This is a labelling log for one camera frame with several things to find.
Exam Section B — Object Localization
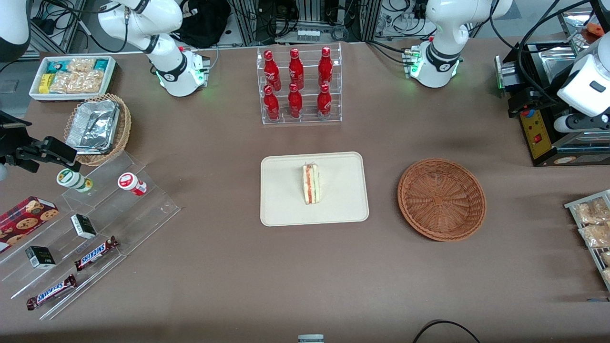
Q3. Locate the small clear cracker bag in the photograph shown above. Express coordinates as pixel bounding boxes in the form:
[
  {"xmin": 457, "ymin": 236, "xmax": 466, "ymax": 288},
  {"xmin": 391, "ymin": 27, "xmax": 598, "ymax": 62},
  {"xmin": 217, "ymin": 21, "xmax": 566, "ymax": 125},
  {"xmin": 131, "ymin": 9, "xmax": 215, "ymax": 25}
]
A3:
[{"xmin": 67, "ymin": 58, "xmax": 96, "ymax": 73}]

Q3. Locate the Snickers bar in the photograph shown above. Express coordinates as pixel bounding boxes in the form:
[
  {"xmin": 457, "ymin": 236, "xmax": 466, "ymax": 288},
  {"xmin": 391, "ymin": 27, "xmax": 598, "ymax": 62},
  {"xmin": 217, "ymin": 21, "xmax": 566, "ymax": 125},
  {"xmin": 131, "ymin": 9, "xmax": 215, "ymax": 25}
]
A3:
[
  {"xmin": 26, "ymin": 274, "xmax": 77, "ymax": 311},
  {"xmin": 74, "ymin": 236, "xmax": 120, "ymax": 272}
]

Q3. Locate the large clear cracker bag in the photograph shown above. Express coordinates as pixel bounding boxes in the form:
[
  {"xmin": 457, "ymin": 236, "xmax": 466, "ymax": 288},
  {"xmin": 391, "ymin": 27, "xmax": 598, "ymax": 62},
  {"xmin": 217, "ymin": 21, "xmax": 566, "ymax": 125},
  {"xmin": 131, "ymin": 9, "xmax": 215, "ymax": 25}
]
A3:
[{"xmin": 50, "ymin": 71, "xmax": 104, "ymax": 94}]

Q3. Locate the black looped cable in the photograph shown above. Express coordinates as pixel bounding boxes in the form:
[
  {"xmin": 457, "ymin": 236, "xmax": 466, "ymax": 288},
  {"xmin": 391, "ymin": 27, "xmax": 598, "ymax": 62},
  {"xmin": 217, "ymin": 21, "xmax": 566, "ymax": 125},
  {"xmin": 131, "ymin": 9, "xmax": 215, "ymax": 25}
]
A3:
[{"xmin": 412, "ymin": 320, "xmax": 482, "ymax": 343}]

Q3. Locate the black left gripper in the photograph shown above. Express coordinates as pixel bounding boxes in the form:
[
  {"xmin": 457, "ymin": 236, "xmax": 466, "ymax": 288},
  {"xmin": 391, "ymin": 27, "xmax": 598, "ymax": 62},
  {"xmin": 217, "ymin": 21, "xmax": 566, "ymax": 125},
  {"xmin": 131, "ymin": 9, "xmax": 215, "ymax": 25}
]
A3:
[{"xmin": 507, "ymin": 88, "xmax": 562, "ymax": 118}]

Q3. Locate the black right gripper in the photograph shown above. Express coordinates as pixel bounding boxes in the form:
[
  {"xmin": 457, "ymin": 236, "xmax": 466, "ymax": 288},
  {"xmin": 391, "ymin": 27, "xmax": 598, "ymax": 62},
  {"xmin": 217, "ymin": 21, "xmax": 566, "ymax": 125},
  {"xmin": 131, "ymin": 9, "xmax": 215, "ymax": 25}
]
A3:
[{"xmin": 0, "ymin": 112, "xmax": 77, "ymax": 173}]

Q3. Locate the metal tray with snacks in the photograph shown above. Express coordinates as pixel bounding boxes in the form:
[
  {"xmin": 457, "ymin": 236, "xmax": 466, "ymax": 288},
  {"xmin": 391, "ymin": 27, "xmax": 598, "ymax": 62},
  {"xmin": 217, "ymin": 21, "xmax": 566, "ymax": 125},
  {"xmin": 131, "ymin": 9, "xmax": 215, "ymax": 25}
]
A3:
[{"xmin": 564, "ymin": 190, "xmax": 610, "ymax": 291}]

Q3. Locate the green lid cup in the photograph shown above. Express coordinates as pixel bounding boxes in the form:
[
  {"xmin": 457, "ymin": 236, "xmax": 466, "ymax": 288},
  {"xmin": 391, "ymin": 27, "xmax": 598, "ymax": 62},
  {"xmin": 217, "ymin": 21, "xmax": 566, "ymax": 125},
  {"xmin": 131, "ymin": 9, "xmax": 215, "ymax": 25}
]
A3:
[{"xmin": 56, "ymin": 168, "xmax": 93, "ymax": 193}]

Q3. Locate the metal framed food tray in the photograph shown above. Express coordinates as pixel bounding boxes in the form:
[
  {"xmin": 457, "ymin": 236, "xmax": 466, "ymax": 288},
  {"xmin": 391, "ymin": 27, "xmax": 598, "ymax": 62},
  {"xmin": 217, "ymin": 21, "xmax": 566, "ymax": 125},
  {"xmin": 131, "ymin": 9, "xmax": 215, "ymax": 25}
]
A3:
[{"xmin": 557, "ymin": 7, "xmax": 610, "ymax": 48}]

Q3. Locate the white snack bin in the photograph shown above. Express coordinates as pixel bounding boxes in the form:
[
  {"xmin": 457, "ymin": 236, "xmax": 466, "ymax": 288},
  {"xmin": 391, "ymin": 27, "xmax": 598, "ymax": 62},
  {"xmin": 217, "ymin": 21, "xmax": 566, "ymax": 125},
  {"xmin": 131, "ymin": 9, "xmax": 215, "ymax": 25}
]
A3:
[{"xmin": 30, "ymin": 56, "xmax": 117, "ymax": 103}]

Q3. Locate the stainless steel pan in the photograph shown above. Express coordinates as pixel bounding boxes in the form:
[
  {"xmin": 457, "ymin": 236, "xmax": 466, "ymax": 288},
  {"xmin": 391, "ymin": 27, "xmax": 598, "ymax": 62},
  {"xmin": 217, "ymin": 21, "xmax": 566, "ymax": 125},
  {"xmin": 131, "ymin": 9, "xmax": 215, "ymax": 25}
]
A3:
[{"xmin": 538, "ymin": 45, "xmax": 580, "ymax": 89}]

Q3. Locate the light wicker basket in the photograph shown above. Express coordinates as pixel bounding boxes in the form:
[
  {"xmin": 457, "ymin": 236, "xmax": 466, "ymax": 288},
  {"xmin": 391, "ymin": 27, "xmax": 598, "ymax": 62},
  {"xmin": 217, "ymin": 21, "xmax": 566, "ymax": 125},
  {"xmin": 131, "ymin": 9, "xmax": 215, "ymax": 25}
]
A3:
[{"xmin": 63, "ymin": 93, "xmax": 132, "ymax": 167}]

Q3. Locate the brown wicker basket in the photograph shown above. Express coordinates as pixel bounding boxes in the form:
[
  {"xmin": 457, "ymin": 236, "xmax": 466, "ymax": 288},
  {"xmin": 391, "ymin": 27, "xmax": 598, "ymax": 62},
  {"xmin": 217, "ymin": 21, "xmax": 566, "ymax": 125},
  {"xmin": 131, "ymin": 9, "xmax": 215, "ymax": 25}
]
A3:
[{"xmin": 397, "ymin": 158, "xmax": 487, "ymax": 242}]

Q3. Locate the triangular sandwich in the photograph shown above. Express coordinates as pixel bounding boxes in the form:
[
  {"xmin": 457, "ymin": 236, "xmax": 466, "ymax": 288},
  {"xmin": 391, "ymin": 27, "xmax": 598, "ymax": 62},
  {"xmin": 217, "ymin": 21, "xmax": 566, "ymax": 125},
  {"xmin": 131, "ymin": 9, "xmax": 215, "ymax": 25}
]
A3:
[{"xmin": 302, "ymin": 162, "xmax": 321, "ymax": 205}]

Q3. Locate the red tartan cookie box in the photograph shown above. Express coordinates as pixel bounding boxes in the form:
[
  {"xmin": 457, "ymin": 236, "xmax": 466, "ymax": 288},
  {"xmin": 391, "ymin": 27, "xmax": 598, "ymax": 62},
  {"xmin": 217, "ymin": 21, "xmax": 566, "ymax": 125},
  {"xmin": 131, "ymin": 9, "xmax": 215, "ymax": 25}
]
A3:
[{"xmin": 0, "ymin": 196, "xmax": 60, "ymax": 253}]

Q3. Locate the small black box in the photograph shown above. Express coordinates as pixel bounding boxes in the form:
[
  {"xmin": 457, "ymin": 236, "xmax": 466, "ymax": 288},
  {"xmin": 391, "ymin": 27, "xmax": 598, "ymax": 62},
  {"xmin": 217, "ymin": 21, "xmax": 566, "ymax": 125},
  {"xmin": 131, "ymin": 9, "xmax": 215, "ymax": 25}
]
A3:
[
  {"xmin": 25, "ymin": 246, "xmax": 56, "ymax": 269},
  {"xmin": 71, "ymin": 214, "xmax": 97, "ymax": 239}
]

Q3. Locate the clear acrylic bottle rack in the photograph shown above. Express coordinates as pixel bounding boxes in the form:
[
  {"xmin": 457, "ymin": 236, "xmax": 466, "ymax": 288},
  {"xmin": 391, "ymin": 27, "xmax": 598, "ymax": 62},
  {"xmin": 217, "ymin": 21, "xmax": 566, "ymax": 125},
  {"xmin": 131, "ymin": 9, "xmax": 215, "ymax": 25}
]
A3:
[{"xmin": 256, "ymin": 43, "xmax": 343, "ymax": 125}]

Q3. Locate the aluminium foil container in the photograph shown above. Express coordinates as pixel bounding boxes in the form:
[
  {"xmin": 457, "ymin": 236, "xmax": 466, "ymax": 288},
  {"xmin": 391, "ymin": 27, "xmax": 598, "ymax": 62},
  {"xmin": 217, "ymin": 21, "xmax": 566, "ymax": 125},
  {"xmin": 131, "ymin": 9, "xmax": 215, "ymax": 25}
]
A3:
[{"xmin": 65, "ymin": 99, "xmax": 121, "ymax": 155}]

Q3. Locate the black machine with yellow panel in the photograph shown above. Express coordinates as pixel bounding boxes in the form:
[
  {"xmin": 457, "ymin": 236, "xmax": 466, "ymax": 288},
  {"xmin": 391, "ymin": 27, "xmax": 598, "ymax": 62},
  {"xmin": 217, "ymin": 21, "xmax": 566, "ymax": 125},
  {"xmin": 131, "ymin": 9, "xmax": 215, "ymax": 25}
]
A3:
[{"xmin": 495, "ymin": 40, "xmax": 610, "ymax": 167}]

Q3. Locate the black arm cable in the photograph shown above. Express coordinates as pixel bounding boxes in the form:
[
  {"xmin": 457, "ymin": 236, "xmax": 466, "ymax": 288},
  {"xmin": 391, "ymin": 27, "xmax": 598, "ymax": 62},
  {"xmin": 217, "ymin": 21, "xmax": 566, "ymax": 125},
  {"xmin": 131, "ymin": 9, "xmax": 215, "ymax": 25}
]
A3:
[{"xmin": 490, "ymin": 0, "xmax": 591, "ymax": 105}]

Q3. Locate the red lid cup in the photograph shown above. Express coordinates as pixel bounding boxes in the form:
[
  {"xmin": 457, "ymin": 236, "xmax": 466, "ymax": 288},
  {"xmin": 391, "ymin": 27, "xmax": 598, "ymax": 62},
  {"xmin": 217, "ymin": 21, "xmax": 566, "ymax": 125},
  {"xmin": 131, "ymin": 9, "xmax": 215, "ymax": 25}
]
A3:
[{"xmin": 118, "ymin": 172, "xmax": 148, "ymax": 196}]

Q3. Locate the red soda bottle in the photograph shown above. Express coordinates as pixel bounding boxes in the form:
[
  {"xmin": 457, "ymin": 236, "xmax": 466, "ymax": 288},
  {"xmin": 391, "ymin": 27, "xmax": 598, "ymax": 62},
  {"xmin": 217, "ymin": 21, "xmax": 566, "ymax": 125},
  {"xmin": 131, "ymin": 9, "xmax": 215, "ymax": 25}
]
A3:
[
  {"xmin": 318, "ymin": 47, "xmax": 334, "ymax": 87},
  {"xmin": 288, "ymin": 48, "xmax": 305, "ymax": 90},
  {"xmin": 288, "ymin": 83, "xmax": 303, "ymax": 119},
  {"xmin": 317, "ymin": 84, "xmax": 332, "ymax": 120},
  {"xmin": 264, "ymin": 50, "xmax": 281, "ymax": 91},
  {"xmin": 263, "ymin": 85, "xmax": 280, "ymax": 121}
]

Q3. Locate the black bag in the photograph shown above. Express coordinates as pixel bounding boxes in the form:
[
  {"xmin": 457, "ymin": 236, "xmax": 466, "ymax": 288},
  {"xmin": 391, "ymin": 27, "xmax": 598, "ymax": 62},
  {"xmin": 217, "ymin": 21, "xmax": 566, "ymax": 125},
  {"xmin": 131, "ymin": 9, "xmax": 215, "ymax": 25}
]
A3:
[{"xmin": 174, "ymin": 0, "xmax": 232, "ymax": 48}]

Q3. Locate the clear acrylic stepped display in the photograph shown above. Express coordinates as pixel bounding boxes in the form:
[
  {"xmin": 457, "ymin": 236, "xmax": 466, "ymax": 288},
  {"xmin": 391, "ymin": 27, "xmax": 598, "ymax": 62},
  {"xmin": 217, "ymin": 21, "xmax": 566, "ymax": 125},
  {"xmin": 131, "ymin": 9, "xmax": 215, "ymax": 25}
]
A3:
[{"xmin": 0, "ymin": 151, "xmax": 181, "ymax": 321}]

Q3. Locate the cream plastic tray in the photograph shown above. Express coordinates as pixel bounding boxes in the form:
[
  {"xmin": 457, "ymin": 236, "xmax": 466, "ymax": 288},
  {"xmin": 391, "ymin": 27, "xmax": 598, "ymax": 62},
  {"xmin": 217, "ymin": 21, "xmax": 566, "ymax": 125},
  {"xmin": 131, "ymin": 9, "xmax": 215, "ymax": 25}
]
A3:
[{"xmin": 260, "ymin": 152, "xmax": 370, "ymax": 227}]

